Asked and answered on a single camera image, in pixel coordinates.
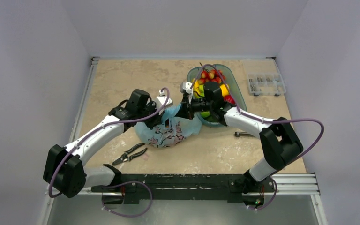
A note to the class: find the black handled pliers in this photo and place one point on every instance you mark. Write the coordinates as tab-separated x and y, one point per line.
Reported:
130	154

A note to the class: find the clear plastic screw box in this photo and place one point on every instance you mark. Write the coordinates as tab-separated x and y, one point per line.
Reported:
266	84

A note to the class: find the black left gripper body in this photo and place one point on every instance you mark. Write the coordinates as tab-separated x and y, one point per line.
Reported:
150	108

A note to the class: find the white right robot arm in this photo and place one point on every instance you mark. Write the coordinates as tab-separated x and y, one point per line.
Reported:
279	142

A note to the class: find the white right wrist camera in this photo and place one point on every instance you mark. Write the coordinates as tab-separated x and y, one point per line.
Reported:
186	90

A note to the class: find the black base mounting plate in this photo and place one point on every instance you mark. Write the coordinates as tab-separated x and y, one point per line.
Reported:
233	188

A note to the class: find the teal plastic fruit basket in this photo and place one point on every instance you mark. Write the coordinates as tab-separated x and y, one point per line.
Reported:
233	85

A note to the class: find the light blue plastic bag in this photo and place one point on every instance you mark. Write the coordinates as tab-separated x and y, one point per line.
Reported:
171	131

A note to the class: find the green fake pear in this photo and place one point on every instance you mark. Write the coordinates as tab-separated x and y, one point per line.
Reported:
200	90

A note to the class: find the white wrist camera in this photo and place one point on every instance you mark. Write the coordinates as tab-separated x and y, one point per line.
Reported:
186	90
163	100

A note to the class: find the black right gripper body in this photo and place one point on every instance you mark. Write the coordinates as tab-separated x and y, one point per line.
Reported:
189	107

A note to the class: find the red fake cherry bunch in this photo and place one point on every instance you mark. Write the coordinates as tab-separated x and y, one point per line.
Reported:
211	76

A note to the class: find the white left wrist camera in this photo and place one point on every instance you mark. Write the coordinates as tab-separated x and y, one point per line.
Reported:
163	100

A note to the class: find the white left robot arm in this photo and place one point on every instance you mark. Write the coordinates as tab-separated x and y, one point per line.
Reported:
64	168

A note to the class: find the dark green fake avocado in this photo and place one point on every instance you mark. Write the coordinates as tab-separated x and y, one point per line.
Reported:
209	118

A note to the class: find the yellow fake mango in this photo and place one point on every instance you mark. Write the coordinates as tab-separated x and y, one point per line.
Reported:
225	90

